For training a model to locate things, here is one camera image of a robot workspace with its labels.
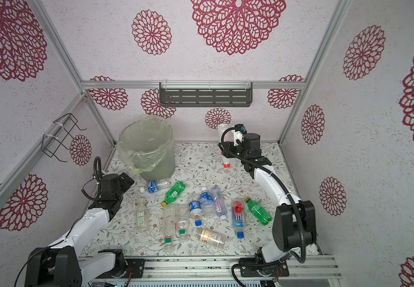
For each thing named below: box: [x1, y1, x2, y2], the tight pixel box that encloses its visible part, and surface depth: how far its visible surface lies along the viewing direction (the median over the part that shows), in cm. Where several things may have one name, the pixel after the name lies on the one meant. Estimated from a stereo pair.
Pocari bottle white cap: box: [199, 186, 215, 218], surface depth 90 cm
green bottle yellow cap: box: [160, 180, 187, 207], surface depth 94 cm
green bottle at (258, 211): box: [244, 196, 273, 227], surface depth 87 cm
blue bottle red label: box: [232, 199, 247, 239], surface depth 85 cm
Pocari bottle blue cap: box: [188, 194, 203, 227], surface depth 89 cm
